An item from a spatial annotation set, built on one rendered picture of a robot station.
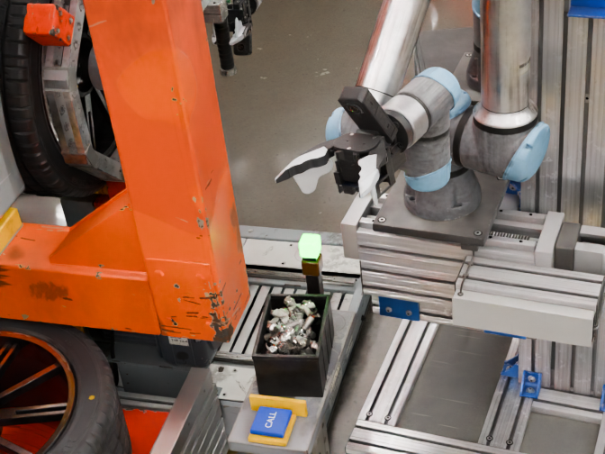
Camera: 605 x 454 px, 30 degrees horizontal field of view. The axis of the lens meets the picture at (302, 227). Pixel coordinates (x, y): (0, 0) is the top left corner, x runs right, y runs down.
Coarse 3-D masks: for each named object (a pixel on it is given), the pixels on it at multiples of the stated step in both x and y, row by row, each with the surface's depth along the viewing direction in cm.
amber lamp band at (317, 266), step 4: (320, 256) 248; (304, 260) 247; (320, 260) 247; (304, 264) 247; (308, 264) 247; (312, 264) 246; (316, 264) 246; (320, 264) 248; (304, 268) 248; (308, 268) 248; (312, 268) 247; (316, 268) 247; (320, 268) 248; (304, 272) 248; (308, 272) 248; (312, 272) 248; (316, 272) 248; (320, 272) 248; (316, 276) 248
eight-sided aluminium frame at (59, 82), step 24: (72, 0) 254; (48, 48) 253; (72, 48) 252; (48, 72) 252; (72, 72) 253; (48, 96) 255; (72, 96) 254; (72, 120) 257; (72, 144) 265; (96, 168) 269; (120, 168) 281
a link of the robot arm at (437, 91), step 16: (416, 80) 176; (432, 80) 176; (448, 80) 177; (416, 96) 172; (432, 96) 174; (448, 96) 176; (432, 112) 173; (448, 112) 178; (432, 128) 177; (448, 128) 179
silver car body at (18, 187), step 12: (0, 108) 243; (0, 120) 244; (0, 132) 244; (0, 144) 244; (0, 156) 245; (12, 156) 249; (0, 168) 245; (12, 168) 250; (0, 180) 245; (12, 180) 250; (0, 192) 246; (12, 192) 251; (0, 204) 246; (12, 204) 252; (0, 216) 247
